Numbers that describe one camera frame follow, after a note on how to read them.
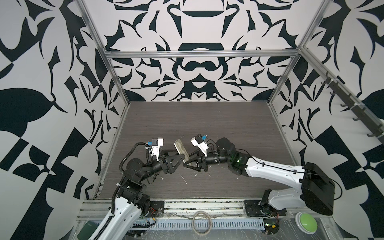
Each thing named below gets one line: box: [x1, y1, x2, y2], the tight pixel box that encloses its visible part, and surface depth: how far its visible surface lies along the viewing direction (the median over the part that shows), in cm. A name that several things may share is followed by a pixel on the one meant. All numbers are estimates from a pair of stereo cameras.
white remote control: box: [174, 138, 191, 163], surface depth 66 cm
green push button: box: [295, 211, 318, 235], surface depth 70 cm
